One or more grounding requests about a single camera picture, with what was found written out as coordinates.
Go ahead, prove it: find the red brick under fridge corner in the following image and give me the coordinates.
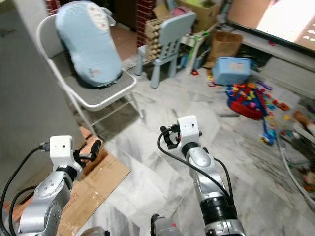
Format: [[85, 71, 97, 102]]
[[79, 126, 104, 157]]

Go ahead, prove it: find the brown cardboard sheet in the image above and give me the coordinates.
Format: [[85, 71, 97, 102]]
[[69, 147, 131, 232]]

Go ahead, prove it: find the grey folding chair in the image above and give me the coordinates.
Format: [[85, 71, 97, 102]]
[[35, 14, 144, 136]]

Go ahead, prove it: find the robot left leg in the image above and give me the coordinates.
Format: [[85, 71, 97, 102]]
[[80, 227, 105, 236]]

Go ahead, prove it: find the robot leg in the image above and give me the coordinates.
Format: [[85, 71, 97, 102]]
[[150, 214, 187, 236], [80, 227, 105, 236]]

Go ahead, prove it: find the red toy basket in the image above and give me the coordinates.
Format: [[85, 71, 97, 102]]
[[226, 84, 269, 121]]

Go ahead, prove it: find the blue plastic box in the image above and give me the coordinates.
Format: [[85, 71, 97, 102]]
[[212, 57, 252, 87]]

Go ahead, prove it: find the robot right leg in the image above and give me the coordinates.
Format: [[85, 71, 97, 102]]
[[150, 214, 187, 236]]

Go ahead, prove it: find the egg tray stack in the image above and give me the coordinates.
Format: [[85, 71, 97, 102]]
[[145, 19, 165, 62]]

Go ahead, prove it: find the small blue toy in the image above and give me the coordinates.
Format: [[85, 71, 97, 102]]
[[261, 125, 276, 146]]

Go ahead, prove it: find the blue plastic child chair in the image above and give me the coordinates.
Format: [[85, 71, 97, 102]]
[[135, 12, 197, 89]]

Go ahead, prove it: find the light blue baby seat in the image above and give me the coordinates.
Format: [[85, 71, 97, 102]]
[[55, 1, 123, 89]]

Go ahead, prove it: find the brown paper bag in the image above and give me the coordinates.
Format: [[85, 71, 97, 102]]
[[207, 31, 244, 63]]

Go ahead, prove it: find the red brick pillar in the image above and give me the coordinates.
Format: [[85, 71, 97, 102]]
[[135, 0, 156, 35]]

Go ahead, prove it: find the cardboard box with toys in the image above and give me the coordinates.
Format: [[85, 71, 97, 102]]
[[180, 0, 222, 34]]

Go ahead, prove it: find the child on floor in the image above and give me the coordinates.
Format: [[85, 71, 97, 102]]
[[293, 111, 315, 129]]

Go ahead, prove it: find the white television stand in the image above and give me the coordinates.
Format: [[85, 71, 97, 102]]
[[246, 34, 315, 94]]

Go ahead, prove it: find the flat screen television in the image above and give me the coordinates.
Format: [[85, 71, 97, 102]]
[[226, 0, 315, 50]]

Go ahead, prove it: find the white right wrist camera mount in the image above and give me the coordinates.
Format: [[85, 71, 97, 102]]
[[177, 115, 201, 144]]

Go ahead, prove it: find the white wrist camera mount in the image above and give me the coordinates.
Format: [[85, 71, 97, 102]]
[[177, 115, 201, 144], [50, 135, 83, 173]]

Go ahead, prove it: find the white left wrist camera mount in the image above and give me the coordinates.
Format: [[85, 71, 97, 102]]
[[50, 135, 83, 173]]

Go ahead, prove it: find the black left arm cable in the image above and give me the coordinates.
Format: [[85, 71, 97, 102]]
[[0, 142, 52, 236]]

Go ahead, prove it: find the white baby bouncer frame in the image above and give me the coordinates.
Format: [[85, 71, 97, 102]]
[[276, 123, 315, 197]]

